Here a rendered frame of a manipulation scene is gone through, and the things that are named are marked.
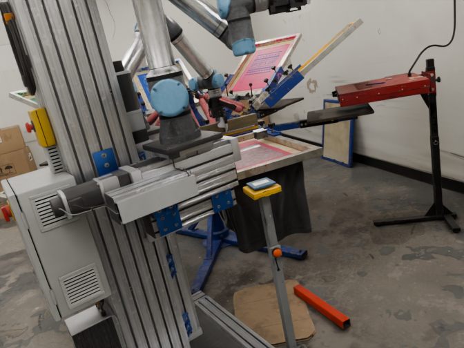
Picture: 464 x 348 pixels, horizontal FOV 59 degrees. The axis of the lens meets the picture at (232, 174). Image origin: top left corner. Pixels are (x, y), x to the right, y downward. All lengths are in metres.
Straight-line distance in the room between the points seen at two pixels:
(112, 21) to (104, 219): 5.15
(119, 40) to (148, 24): 5.21
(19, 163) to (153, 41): 4.98
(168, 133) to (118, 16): 5.18
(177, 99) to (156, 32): 0.20
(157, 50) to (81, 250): 0.73
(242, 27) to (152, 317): 1.18
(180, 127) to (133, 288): 0.67
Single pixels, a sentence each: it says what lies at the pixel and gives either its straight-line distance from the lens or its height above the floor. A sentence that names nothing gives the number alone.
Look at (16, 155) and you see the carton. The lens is 6.13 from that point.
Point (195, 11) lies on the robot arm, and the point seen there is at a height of 1.67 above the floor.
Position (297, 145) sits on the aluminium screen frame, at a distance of 2.22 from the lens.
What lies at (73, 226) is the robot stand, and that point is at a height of 1.07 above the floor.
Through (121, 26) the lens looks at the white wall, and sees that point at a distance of 6.53.
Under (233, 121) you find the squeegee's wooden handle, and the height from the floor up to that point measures 1.13.
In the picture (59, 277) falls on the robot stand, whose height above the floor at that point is 0.91.
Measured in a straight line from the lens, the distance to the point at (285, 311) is 2.03.
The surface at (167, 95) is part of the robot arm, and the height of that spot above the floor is 1.43.
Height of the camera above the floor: 1.52
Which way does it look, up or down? 16 degrees down
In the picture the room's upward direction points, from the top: 12 degrees counter-clockwise
